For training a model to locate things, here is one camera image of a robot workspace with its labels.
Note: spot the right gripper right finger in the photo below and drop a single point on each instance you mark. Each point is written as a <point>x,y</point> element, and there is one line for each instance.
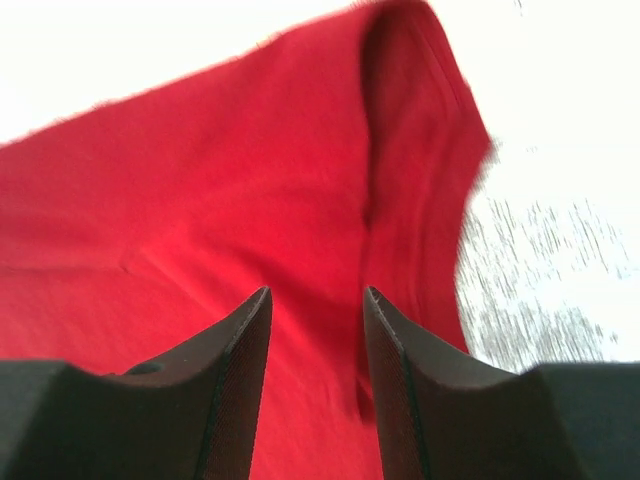
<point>442,414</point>

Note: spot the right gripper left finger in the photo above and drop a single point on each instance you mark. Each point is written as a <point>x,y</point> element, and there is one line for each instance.
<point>189,413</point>

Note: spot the dark red t shirt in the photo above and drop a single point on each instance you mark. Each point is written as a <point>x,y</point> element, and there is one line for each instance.
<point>337,157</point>

